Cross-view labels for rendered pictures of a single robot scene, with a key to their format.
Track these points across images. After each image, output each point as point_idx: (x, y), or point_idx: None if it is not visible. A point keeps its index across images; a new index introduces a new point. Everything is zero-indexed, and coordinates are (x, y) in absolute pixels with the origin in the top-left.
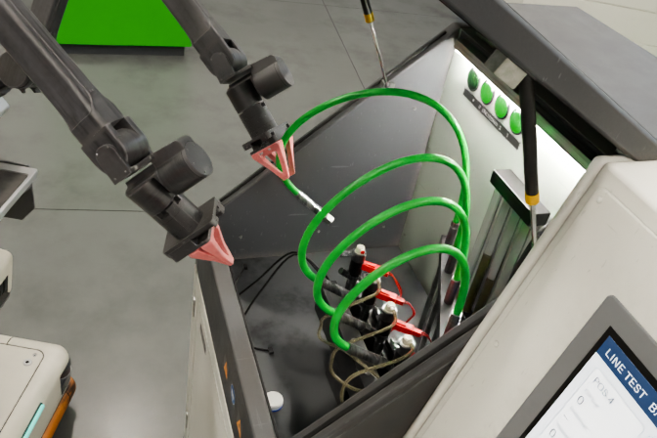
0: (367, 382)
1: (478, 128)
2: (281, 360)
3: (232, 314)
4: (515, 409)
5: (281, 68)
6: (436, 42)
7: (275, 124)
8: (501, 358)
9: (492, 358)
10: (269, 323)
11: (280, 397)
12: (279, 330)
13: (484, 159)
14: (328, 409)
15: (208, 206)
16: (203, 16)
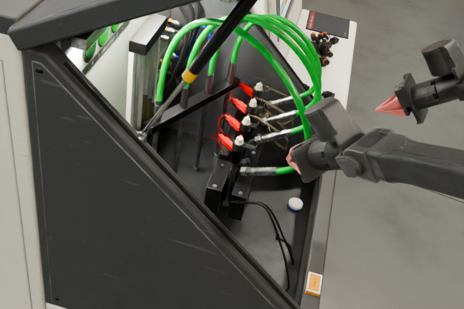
0: (264, 131)
1: (102, 68)
2: (273, 228)
3: (323, 218)
4: (275, 3)
5: (327, 99)
6: (80, 74)
7: (315, 141)
8: (271, 4)
9: (271, 10)
10: (266, 259)
11: (291, 201)
12: (261, 250)
13: (112, 74)
14: (259, 187)
15: (407, 85)
16: (414, 140)
